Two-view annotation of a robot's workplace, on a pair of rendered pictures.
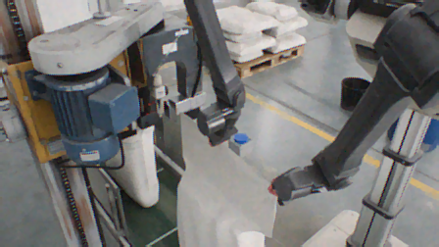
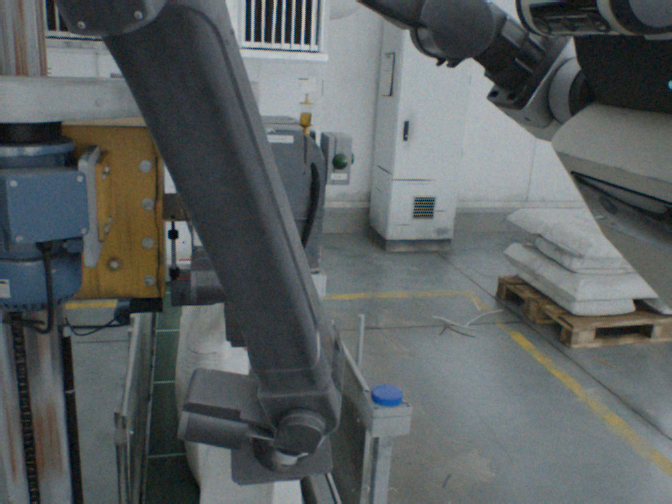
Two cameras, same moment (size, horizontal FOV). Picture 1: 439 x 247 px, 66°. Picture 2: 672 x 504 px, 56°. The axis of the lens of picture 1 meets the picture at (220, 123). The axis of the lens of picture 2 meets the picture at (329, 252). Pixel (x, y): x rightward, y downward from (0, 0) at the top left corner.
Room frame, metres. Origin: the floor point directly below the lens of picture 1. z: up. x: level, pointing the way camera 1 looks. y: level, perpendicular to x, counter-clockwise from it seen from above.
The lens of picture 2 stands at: (0.16, -0.47, 1.47)
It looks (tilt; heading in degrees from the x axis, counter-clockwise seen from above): 17 degrees down; 27
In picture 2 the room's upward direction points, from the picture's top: 3 degrees clockwise
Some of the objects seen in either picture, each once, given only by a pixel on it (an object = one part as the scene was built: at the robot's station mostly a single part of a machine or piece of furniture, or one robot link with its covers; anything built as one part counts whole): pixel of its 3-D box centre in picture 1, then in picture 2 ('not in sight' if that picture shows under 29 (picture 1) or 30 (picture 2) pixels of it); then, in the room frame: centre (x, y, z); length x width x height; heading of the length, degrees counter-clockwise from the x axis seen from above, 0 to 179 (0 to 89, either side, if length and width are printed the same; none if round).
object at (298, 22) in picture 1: (280, 24); not in sight; (4.37, -0.76, 0.44); 0.68 x 0.44 x 0.15; 130
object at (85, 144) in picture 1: (86, 116); (26, 221); (0.78, 0.36, 1.21); 0.15 x 0.15 x 0.25
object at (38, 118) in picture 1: (68, 89); (71, 201); (0.98, 0.49, 1.18); 0.34 x 0.25 x 0.31; 130
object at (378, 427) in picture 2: (240, 145); (385, 411); (1.20, -0.09, 0.81); 0.08 x 0.08 x 0.06; 40
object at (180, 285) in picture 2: (146, 117); (192, 287); (1.05, 0.27, 1.04); 0.08 x 0.06 x 0.05; 130
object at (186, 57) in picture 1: (154, 53); (251, 182); (1.23, 0.25, 1.21); 0.30 x 0.25 x 0.30; 40
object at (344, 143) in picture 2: not in sight; (335, 158); (1.24, 0.07, 1.29); 0.08 x 0.05 x 0.09; 40
